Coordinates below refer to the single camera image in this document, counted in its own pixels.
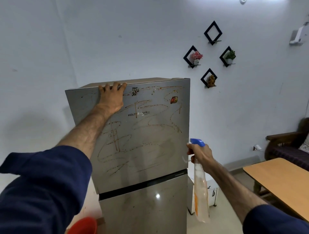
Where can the dark blue left sleeve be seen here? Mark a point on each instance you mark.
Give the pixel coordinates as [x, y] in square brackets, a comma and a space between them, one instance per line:
[43, 188]

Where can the light wooden table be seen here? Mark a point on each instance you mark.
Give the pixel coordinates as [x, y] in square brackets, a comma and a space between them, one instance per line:
[282, 178]

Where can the dark wooden sofa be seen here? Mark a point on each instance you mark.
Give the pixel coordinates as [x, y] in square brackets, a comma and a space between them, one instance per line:
[284, 152]

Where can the white wall-mounted device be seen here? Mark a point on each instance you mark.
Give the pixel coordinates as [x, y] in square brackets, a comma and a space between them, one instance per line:
[298, 36]

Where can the black diamond shelf with idol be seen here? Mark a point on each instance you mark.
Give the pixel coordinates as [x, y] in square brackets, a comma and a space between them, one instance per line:
[203, 81]

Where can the person's right forearm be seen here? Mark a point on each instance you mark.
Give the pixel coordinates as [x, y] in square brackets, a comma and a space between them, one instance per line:
[234, 190]

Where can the spray bottle blue trigger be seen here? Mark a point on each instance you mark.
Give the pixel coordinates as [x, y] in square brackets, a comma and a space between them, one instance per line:
[200, 192]

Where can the grey refrigerator cabinet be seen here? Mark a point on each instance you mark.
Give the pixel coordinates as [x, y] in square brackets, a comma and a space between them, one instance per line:
[149, 81]

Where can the light patterned cushion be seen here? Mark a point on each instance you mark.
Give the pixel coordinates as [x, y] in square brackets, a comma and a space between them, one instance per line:
[305, 144]

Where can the plain silver refrigerator door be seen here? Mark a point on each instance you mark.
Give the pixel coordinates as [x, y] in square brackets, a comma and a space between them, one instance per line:
[144, 212]

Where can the green plant in white pot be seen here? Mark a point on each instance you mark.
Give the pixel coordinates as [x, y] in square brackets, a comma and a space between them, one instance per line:
[230, 56]

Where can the small white cabinet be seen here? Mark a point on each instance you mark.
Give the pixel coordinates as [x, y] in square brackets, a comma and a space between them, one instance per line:
[212, 190]

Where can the empty black diamond wall shelf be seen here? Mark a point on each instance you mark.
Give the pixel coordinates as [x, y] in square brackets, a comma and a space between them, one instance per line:
[206, 36]

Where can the dark blue right sleeve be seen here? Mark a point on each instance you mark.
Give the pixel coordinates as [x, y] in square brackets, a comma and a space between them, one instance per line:
[272, 221]

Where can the person's left forearm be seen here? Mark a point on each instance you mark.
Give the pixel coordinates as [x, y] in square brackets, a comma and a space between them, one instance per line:
[84, 132]

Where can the person's left hand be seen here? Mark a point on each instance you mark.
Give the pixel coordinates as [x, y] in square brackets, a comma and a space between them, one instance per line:
[111, 98]

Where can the golden idol figurine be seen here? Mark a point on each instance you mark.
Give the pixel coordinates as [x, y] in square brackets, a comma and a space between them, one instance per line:
[211, 81]

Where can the white wall socket with plug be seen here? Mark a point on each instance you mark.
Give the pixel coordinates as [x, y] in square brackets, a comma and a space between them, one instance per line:
[257, 147]

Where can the dark blue sleeve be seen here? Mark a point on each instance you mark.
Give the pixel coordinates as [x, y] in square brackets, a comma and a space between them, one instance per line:
[272, 221]
[43, 188]

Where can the red fridge magnet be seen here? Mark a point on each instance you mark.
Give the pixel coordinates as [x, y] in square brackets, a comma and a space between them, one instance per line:
[174, 100]

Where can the black diamond shelf with plant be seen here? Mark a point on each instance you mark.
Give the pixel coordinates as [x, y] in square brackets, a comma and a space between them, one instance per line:
[222, 60]

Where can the red plastic bucket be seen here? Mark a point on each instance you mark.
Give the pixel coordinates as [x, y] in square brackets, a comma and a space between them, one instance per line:
[84, 226]

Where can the pink flowers in white pot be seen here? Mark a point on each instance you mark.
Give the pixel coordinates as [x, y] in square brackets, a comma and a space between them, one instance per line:
[196, 56]

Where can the person's right hand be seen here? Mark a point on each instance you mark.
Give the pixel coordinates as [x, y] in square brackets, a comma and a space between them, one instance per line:
[202, 155]

